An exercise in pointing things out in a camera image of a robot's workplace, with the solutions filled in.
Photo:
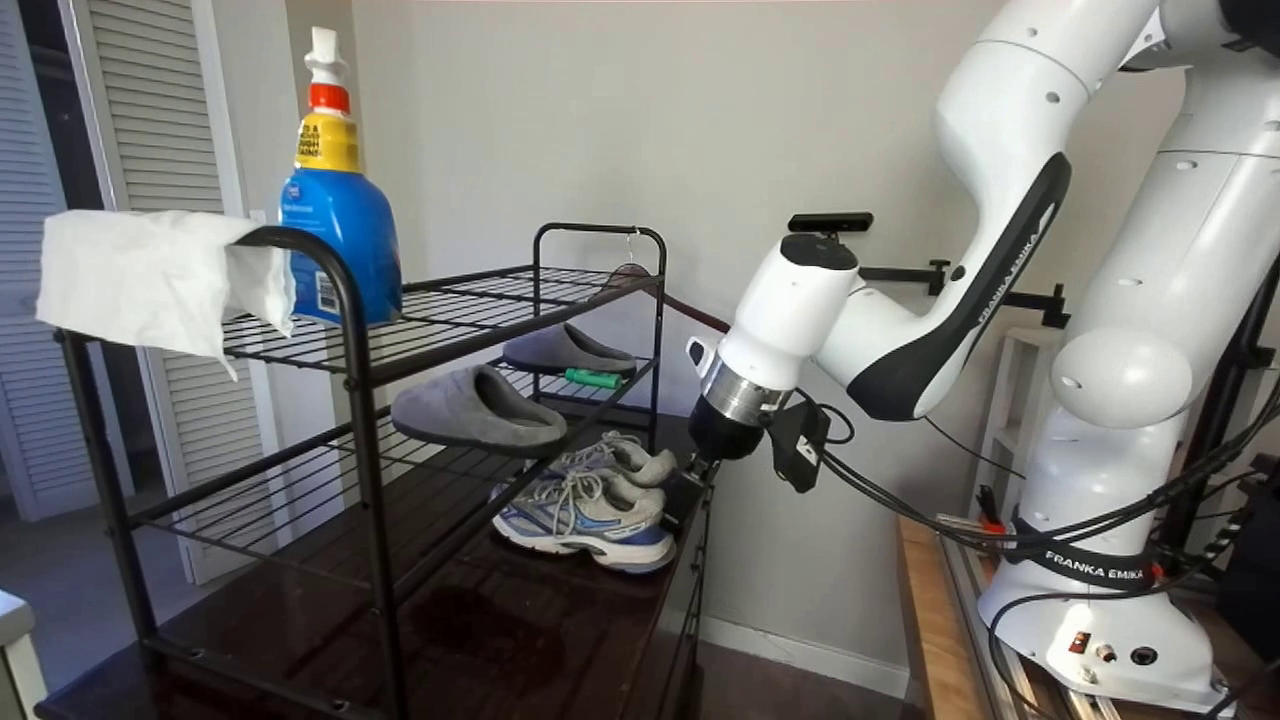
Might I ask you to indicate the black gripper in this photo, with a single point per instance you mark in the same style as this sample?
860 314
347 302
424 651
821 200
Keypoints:
727 440

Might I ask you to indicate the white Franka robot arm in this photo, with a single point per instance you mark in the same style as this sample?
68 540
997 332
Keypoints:
1144 374

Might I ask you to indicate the dark metal shoe rack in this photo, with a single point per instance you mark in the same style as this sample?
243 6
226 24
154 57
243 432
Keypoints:
379 532

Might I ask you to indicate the small green item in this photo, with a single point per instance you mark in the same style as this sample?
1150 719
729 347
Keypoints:
598 381

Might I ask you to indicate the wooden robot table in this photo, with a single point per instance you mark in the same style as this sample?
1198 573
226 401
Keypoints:
933 626

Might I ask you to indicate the blue spray bottle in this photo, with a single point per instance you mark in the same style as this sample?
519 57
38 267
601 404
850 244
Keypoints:
340 240

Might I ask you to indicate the black equipment case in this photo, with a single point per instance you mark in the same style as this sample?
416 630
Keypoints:
1254 560

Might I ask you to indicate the white folded cloth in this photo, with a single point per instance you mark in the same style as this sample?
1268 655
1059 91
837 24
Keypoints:
147 280

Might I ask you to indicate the white louvered closet door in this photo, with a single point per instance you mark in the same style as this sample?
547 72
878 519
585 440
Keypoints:
147 104

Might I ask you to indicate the white furniture corner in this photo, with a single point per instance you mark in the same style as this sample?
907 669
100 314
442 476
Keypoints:
19 655

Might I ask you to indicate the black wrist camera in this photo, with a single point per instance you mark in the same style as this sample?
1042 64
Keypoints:
797 445

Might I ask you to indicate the black stereo camera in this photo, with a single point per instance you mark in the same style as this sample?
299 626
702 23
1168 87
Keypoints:
828 221

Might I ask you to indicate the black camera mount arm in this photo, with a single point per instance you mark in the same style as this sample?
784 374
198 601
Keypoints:
922 274

